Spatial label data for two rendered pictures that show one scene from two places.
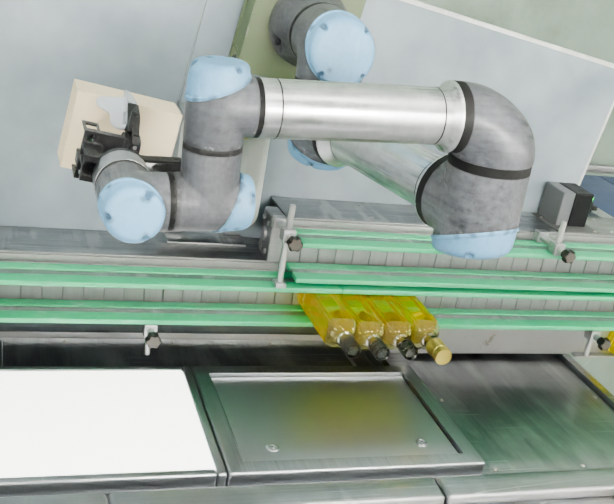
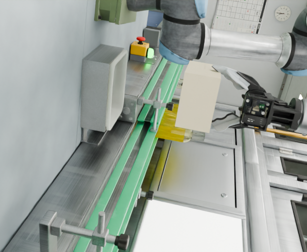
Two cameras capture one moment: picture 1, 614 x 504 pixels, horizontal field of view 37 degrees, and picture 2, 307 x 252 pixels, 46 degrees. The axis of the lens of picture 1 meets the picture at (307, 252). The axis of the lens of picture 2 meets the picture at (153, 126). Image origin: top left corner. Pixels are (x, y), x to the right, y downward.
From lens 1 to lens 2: 1.51 m
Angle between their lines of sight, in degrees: 56
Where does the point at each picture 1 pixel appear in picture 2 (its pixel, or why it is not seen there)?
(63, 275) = (119, 200)
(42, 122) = (43, 117)
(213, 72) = not seen: outside the picture
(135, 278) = (132, 172)
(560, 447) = not seen: hidden behind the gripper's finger
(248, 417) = (197, 193)
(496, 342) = not seen: hidden behind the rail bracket
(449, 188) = not seen: outside the picture
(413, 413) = (203, 147)
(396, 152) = (260, 41)
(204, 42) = (88, 13)
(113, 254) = (107, 170)
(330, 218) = (140, 86)
